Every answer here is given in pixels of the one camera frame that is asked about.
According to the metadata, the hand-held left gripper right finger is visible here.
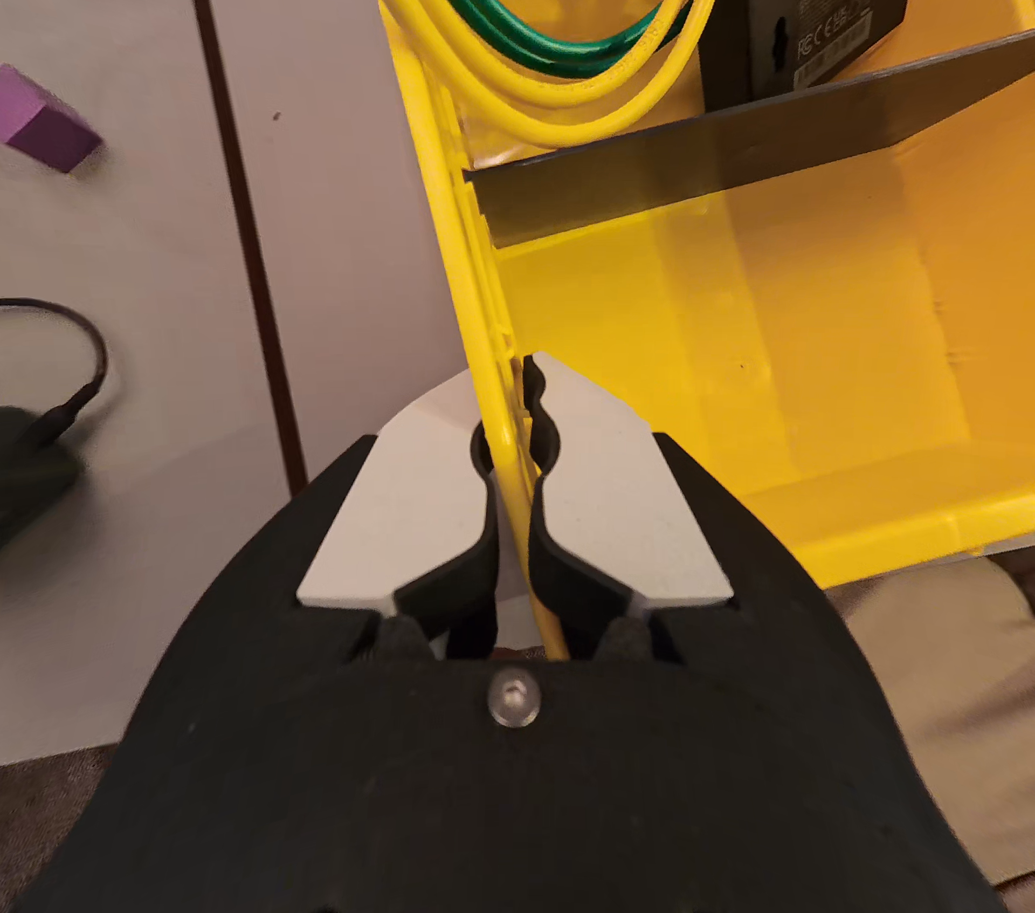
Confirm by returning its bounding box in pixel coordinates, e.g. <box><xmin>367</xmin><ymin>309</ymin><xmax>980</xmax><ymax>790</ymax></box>
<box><xmin>524</xmin><ymin>352</ymin><xmax>735</xmax><ymax>659</ymax></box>

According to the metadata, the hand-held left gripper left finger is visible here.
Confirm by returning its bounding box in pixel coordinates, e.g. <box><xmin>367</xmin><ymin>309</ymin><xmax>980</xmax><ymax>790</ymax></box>
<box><xmin>296</xmin><ymin>367</ymin><xmax>501</xmax><ymax>659</ymax></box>

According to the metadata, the yellow plastic bin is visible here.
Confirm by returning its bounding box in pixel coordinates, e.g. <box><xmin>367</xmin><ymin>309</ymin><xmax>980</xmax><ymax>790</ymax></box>
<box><xmin>376</xmin><ymin>0</ymin><xmax>1035</xmax><ymax>662</ymax></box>

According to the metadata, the yellow ethernet cable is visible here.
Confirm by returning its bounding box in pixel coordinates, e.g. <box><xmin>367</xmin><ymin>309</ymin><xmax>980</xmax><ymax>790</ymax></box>
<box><xmin>318</xmin><ymin>0</ymin><xmax>745</xmax><ymax>147</ymax></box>

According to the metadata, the black bin divider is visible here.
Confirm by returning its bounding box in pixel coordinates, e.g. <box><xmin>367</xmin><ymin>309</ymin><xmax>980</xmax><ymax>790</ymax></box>
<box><xmin>463</xmin><ymin>30</ymin><xmax>1035</xmax><ymax>249</ymax></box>

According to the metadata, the person's left leg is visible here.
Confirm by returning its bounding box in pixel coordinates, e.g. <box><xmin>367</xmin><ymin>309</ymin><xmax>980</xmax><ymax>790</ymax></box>
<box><xmin>817</xmin><ymin>553</ymin><xmax>1035</xmax><ymax>885</ymax></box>

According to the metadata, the dark device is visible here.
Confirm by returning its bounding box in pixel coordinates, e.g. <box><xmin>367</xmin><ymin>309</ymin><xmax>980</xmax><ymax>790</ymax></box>
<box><xmin>0</xmin><ymin>405</ymin><xmax>86</xmax><ymax>550</ymax></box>

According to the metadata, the purple block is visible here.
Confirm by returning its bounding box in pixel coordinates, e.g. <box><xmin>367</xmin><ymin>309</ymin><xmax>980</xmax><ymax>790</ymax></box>
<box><xmin>0</xmin><ymin>64</ymin><xmax>105</xmax><ymax>174</ymax></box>

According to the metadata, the black power cable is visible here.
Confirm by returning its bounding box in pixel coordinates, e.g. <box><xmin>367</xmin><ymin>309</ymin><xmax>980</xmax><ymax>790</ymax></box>
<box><xmin>0</xmin><ymin>297</ymin><xmax>110</xmax><ymax>445</ymax></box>

